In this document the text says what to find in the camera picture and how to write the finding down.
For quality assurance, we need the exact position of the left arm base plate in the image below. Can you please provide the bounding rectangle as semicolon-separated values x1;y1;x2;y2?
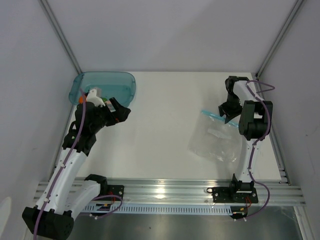
99;185;125;203

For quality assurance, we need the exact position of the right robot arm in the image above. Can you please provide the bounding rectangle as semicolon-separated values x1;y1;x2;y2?
218;76;274;202

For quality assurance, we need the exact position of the left frame post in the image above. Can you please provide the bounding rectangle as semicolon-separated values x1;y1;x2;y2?
38;0;83;74

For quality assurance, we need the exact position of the frame post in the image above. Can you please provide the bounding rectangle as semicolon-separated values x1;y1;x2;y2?
38;0;83;74
254;0;307;80

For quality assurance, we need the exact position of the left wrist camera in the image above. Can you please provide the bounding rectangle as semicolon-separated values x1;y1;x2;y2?
86;88;106;107

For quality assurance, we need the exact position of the aluminium mounting rail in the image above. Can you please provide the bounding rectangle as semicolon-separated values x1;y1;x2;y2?
33;177;307;207

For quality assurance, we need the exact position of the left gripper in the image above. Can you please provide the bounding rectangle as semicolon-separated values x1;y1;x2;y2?
90;97;131;133

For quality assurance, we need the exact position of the slotted cable duct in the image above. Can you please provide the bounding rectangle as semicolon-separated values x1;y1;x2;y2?
79;203;233;215

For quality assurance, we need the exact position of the right frame post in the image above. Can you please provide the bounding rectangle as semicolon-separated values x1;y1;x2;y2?
254;0;307;80

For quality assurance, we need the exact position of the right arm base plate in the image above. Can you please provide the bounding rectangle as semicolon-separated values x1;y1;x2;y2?
206;186;259;204

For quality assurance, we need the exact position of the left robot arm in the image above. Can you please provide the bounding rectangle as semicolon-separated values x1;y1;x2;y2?
22;97;131;240

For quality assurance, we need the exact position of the clear zip top bag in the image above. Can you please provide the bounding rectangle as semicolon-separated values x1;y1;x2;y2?
188;109;242;163

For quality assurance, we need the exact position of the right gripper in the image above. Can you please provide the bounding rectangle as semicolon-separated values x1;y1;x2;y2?
218;92;243;124

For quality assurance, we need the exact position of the teal plastic tub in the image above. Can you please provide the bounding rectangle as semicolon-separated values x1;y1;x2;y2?
68;71;136;108

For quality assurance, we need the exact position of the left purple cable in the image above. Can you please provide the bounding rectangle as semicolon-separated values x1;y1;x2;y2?
32;87;123;236

